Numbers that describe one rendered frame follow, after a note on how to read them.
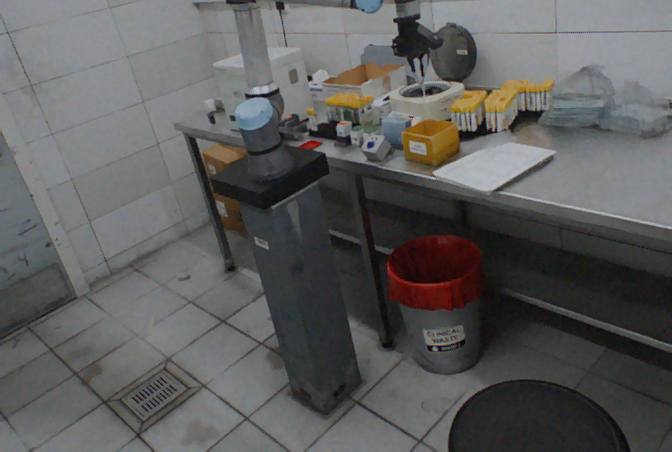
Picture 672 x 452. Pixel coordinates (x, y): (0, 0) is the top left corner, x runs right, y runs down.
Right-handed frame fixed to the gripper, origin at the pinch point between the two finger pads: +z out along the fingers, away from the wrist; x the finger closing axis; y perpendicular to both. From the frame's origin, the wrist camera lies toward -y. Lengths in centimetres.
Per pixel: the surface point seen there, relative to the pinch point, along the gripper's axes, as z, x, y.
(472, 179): 24.1, 12.1, -25.4
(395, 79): 15, -38, 49
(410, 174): 26.0, 14.2, -2.9
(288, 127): 21, 10, 65
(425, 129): 19.0, -4.6, 5.5
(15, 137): 19, 76, 199
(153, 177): 69, 16, 208
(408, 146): 20.3, 6.9, 3.4
